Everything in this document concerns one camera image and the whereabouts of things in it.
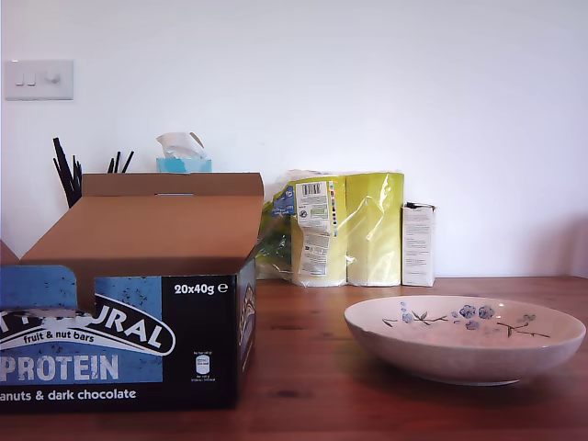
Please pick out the blue black snackbar carton box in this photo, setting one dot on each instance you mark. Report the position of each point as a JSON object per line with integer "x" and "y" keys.
{"x": 197, "y": 344}

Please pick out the black thin stick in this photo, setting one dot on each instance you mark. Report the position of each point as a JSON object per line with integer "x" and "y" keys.
{"x": 65, "y": 163}
{"x": 110, "y": 166}
{"x": 117, "y": 163}
{"x": 64, "y": 182}
{"x": 76, "y": 165}
{"x": 127, "y": 162}

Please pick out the teal tissue box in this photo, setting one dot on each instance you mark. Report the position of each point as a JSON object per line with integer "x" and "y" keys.
{"x": 184, "y": 165}

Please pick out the white floral ceramic plate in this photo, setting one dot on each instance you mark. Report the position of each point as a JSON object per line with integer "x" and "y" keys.
{"x": 459, "y": 358}

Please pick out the yellow kitchen roll pack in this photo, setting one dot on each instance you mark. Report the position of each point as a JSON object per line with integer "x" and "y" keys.
{"x": 367, "y": 229}

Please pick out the white wall light switch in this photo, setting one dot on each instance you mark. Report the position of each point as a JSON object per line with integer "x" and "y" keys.
{"x": 39, "y": 80}

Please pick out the small white printed carton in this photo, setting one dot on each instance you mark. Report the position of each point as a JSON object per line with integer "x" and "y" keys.
{"x": 418, "y": 248}

